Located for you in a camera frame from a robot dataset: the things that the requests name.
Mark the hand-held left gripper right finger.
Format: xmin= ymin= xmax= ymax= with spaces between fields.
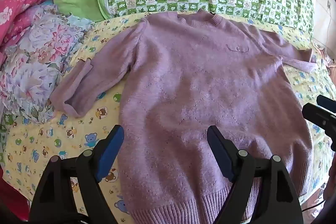
xmin=207 ymin=125 xmax=304 ymax=224

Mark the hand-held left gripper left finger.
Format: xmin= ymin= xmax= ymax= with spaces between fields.
xmin=28 ymin=125 xmax=125 ymax=224

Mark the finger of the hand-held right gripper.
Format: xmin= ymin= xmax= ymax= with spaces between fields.
xmin=316 ymin=94 xmax=336 ymax=110
xmin=302 ymin=103 xmax=336 ymax=135

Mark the purple knit sweater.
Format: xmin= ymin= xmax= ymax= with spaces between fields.
xmin=49 ymin=9 xmax=317 ymax=224

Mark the yellow cartoon bed sheet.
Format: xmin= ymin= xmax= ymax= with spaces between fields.
xmin=0 ymin=13 xmax=336 ymax=224

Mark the red cloth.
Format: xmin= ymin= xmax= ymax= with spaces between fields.
xmin=0 ymin=166 xmax=30 ymax=222

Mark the pastel floral blanket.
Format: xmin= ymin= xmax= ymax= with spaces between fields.
xmin=0 ymin=2 xmax=95 ymax=125

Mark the pink floral quilt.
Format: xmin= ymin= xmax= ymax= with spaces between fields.
xmin=0 ymin=0 xmax=61 ymax=62

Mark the white wall cable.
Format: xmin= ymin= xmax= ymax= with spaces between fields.
xmin=324 ymin=1 xmax=335 ymax=67

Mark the black cable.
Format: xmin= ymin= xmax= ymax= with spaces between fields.
xmin=301 ymin=198 xmax=327 ymax=212

